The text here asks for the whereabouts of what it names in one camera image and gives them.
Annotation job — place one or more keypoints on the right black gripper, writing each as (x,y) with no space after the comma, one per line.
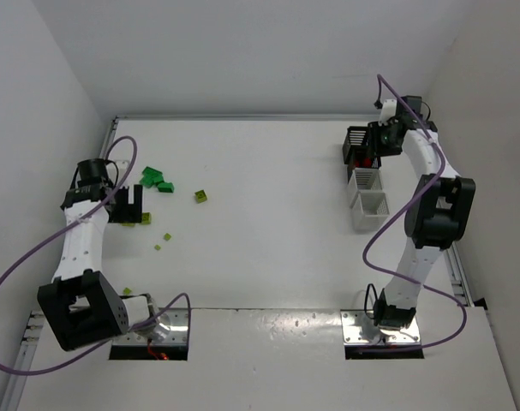
(363,151)

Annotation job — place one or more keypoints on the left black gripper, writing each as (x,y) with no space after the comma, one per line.
(125,215)

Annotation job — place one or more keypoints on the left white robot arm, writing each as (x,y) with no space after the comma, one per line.
(79,303)

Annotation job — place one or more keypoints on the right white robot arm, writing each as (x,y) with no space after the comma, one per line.
(434,218)

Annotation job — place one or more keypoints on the lime lego brick with hole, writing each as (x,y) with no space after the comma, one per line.
(146,218)

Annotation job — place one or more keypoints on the black mesh container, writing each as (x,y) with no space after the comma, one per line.
(358,158)
(356,136)

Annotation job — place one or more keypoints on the far black mesh container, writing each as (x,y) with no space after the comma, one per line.
(356,136)

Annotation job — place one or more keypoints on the white mesh container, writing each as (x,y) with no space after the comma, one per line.
(369,211)
(363,179)

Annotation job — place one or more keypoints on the near white mesh container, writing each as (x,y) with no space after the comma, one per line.
(369,211)

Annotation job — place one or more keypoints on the yellow-green lego cube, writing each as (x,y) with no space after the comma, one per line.
(200,196)

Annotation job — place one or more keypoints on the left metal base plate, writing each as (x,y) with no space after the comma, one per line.
(171,330)

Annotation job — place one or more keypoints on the metal base plate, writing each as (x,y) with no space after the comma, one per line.
(171,330)
(359,331)

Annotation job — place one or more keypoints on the right aluminium frame rail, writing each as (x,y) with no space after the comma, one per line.
(459,283)

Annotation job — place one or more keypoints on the aluminium frame rail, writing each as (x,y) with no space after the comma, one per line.
(15,387)
(459,283)

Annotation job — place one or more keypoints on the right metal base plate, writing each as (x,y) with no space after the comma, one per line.
(359,331)

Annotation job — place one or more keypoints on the left aluminium frame rail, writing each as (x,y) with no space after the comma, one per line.
(15,387)

